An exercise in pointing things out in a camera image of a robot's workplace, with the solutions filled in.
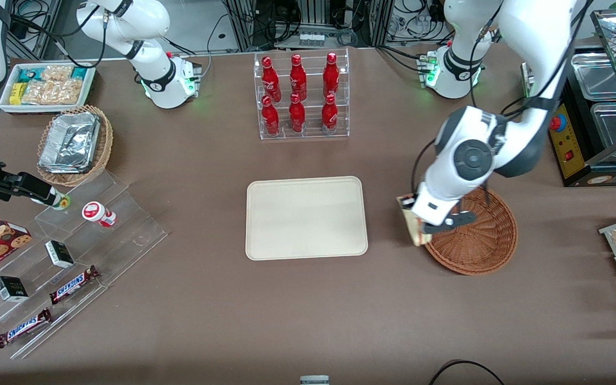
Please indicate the black food warmer appliance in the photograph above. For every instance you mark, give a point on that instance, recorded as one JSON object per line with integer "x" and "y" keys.
{"x": 572, "y": 144}

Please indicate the clear nut snack bag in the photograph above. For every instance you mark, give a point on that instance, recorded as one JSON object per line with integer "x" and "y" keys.
{"x": 54, "y": 93}
{"x": 56, "y": 73}

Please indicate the small green yellow bottle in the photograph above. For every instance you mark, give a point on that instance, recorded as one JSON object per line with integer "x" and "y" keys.
{"x": 63, "y": 202}

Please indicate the silver foil container stack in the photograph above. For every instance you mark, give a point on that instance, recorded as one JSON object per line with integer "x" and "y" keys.
{"x": 70, "y": 141}

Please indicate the brown round wicker basket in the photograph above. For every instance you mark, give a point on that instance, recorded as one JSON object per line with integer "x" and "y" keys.
{"x": 490, "y": 240}

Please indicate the white rectangular snack bin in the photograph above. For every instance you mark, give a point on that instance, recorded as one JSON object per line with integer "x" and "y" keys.
{"x": 4, "y": 101}

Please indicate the brown Snickers bar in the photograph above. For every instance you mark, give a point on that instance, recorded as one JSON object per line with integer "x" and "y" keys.
{"x": 72, "y": 285}
{"x": 23, "y": 328}

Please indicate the clear acrylic bottle rack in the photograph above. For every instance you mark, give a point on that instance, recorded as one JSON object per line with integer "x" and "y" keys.
{"x": 312, "y": 109}

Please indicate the beige plastic serving tray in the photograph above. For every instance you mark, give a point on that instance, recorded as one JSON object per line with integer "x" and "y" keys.
{"x": 286, "y": 224}

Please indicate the small grey device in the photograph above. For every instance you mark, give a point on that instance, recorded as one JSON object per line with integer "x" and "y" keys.
{"x": 314, "y": 380}

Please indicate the triangular sandwich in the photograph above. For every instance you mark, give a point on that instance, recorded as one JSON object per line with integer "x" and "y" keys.
{"x": 410, "y": 227}

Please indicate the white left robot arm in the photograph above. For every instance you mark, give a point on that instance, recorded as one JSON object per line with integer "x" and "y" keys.
{"x": 527, "y": 32}

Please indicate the small black carton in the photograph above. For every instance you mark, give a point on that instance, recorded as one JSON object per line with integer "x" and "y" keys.
{"x": 59, "y": 254}
{"x": 10, "y": 289}

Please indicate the red white yogurt cup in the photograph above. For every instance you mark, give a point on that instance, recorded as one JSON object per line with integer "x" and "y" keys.
{"x": 93, "y": 211}

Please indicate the metal equipment rack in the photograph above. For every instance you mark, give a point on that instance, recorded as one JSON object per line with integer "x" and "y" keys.
{"x": 313, "y": 10}

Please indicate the teal snack packet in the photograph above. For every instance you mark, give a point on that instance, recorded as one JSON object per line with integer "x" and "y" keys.
{"x": 79, "y": 73}
{"x": 28, "y": 75}

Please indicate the light wicker basket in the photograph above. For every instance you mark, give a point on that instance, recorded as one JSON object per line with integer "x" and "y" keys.
{"x": 106, "y": 144}

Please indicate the clear acrylic stepped shelf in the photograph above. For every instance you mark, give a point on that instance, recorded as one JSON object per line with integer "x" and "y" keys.
{"x": 126, "y": 235}

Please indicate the yellow snack pack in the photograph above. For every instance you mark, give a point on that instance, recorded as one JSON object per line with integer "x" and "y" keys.
{"x": 17, "y": 93}

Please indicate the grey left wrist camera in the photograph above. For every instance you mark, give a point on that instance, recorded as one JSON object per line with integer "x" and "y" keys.
{"x": 455, "y": 220}

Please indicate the red cola bottle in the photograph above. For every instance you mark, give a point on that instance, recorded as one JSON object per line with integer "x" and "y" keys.
{"x": 298, "y": 79}
{"x": 329, "y": 115}
{"x": 270, "y": 117}
{"x": 331, "y": 77}
{"x": 271, "y": 80}
{"x": 297, "y": 115}

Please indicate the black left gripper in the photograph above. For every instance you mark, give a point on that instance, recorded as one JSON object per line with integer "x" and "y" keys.
{"x": 407, "y": 203}

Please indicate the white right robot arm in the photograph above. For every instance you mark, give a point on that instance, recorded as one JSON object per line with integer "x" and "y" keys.
{"x": 158, "y": 80}

